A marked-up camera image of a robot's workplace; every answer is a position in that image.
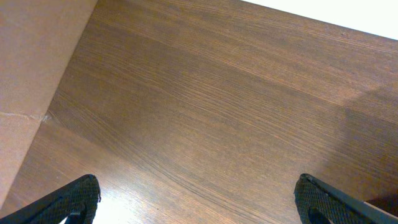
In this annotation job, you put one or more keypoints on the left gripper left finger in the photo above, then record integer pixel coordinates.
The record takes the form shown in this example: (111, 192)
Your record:
(75, 202)

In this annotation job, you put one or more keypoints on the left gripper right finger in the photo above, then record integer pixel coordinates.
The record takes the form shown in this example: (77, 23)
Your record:
(319, 202)

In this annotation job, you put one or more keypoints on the brown cardboard box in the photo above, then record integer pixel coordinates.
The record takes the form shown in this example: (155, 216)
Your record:
(38, 38)

